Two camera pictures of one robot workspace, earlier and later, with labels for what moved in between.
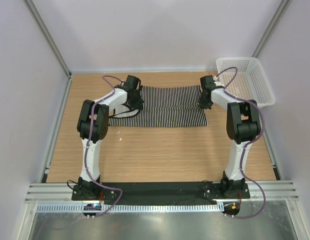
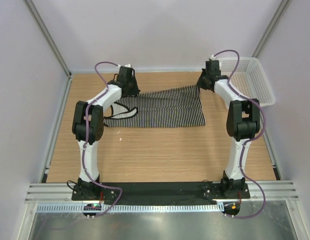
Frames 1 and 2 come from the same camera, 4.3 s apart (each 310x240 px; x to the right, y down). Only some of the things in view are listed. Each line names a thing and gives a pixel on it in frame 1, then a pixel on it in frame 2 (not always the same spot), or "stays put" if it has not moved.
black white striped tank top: (178, 106) stays put
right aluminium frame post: (280, 12) stays put
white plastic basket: (250, 82) stays put
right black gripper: (204, 105) → (199, 83)
